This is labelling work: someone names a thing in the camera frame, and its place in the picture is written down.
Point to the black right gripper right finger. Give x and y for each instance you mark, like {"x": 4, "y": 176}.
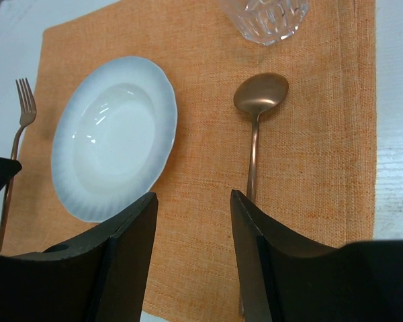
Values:
{"x": 283, "y": 275}

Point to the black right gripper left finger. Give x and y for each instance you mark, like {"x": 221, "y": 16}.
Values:
{"x": 98, "y": 275}

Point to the copper spoon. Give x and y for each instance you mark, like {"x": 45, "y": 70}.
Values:
{"x": 256, "y": 95}

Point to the white ceramic plate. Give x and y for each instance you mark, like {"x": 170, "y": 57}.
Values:
{"x": 114, "y": 138}

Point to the copper fork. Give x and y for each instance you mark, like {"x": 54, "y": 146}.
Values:
{"x": 27, "y": 117}

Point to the orange cloth placemat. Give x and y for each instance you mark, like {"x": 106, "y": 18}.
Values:
{"x": 317, "y": 151}

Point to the clear plastic cup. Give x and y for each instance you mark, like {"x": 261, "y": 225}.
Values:
{"x": 265, "y": 21}

